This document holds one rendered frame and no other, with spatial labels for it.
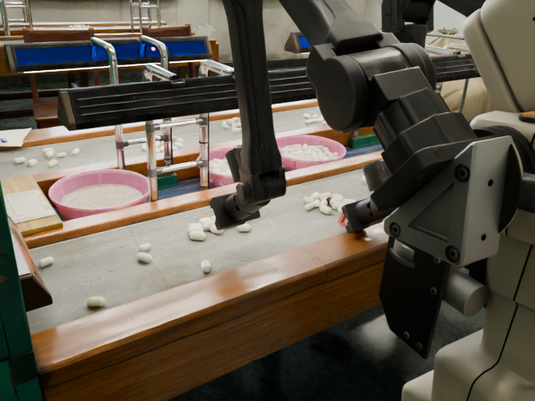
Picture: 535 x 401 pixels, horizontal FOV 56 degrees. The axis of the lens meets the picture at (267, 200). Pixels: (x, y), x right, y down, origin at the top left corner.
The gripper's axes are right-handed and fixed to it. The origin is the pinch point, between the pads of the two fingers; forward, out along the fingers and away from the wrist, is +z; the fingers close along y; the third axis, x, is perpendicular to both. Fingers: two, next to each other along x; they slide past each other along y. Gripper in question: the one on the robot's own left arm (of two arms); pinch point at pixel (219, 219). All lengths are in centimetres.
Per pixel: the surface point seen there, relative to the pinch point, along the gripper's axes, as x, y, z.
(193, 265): 8.1, 8.3, 2.4
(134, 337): 18.3, 28.8, -12.2
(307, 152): -21, -59, 34
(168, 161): -29, -11, 41
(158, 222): -6.3, 6.7, 19.0
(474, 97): -65, -304, 121
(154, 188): -15.7, 4.4, 21.1
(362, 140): -25, -96, 44
